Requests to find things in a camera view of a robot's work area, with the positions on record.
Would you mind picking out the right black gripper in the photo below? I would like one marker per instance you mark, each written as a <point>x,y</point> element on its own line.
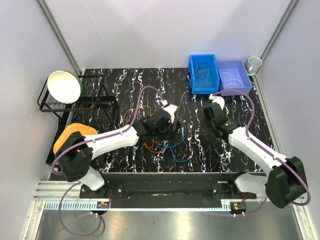
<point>205,117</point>

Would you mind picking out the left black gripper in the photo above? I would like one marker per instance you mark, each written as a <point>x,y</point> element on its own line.
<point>173,134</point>

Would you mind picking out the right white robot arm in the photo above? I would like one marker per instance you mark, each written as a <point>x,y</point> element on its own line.
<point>284,179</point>

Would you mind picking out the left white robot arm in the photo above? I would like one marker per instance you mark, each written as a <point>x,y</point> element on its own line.
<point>74,156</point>

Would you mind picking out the blue plastic bin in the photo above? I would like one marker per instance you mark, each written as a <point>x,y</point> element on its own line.
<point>204,74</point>

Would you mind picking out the lavender plastic tray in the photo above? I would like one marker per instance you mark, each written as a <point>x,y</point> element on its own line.
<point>233,76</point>

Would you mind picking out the white ceramic mug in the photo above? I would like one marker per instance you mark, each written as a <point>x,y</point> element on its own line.
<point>253,64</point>

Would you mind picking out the orange woven basket tray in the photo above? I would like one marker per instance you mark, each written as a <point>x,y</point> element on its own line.
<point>70,129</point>

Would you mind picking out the white round bowl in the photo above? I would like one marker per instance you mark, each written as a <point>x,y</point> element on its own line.
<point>64,86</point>

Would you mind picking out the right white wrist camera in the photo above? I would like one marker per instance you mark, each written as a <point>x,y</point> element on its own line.
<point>217,99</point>

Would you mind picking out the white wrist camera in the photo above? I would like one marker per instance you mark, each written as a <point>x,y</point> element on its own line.
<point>170,108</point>
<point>217,99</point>

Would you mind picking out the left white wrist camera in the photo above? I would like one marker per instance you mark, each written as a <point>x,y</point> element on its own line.
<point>170,108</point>

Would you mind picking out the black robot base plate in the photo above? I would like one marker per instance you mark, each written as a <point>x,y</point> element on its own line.
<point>195,191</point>

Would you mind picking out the black wire dish rack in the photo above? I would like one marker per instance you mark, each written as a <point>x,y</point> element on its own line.
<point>95,106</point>

